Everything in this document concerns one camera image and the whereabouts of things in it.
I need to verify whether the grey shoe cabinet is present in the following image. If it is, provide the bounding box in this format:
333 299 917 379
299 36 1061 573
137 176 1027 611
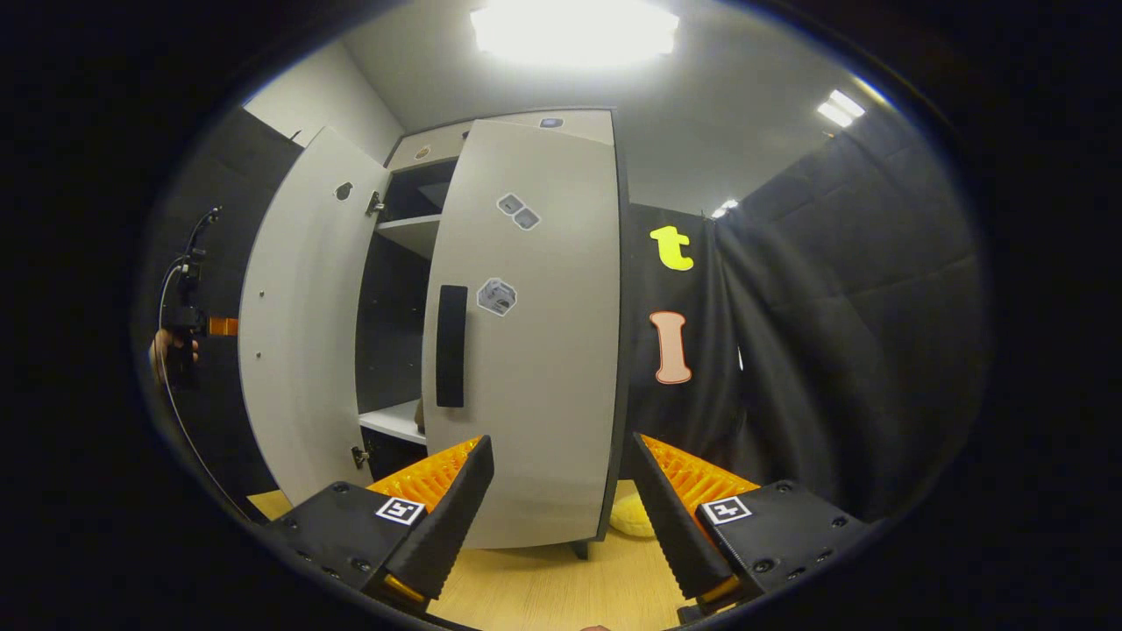
355 107 632 562

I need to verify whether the black backdrop cloth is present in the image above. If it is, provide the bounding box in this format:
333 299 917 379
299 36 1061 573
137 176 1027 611
131 105 303 500
618 105 996 524

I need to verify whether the black cable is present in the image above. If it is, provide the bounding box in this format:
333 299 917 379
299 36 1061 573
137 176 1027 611
156 206 257 524

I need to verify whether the large ceiling light panel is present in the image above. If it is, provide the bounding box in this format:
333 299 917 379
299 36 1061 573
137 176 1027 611
469 0 681 69

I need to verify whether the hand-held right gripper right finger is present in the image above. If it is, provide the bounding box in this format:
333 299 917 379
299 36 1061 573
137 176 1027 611
631 432 873 614

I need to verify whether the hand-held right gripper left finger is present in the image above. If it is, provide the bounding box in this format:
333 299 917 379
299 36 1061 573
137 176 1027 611
263 436 494 614

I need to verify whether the grey shoe cabinet door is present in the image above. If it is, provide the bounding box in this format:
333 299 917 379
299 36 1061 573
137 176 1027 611
421 118 625 551
238 127 391 507

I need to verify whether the yellow plush cushion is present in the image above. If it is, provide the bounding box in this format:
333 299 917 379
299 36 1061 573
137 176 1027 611
609 493 658 538

